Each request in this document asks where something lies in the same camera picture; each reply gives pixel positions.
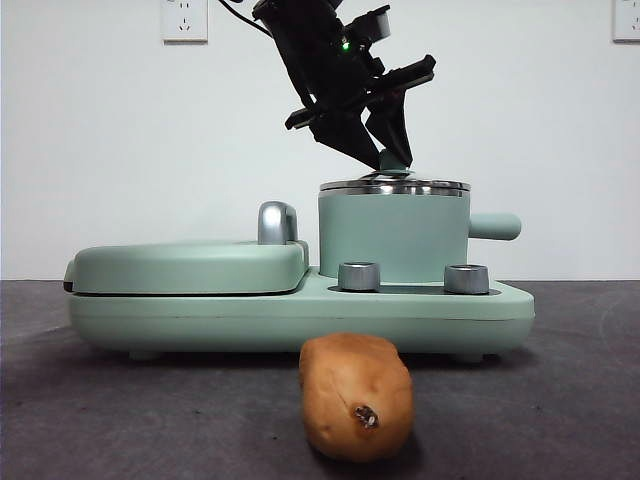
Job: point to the mint green breakfast machine base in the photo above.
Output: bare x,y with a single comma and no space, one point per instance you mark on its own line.
250,320

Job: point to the mint green steamer pot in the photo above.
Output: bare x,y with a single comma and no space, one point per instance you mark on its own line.
395,230

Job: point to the white wall socket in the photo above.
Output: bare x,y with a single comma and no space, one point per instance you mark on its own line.
184,20
627,20

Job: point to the glass lid green knob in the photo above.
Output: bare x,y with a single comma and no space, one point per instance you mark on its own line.
350,186

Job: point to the brown potato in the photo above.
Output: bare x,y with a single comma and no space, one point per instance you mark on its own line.
350,390

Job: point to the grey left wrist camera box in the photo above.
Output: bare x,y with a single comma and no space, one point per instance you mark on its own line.
382,25

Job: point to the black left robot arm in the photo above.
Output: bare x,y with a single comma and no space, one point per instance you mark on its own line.
305,25

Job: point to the silver control knob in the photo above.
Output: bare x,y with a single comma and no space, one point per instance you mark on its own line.
466,279
359,276

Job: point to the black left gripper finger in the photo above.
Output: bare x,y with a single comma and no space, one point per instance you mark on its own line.
345,137
392,125

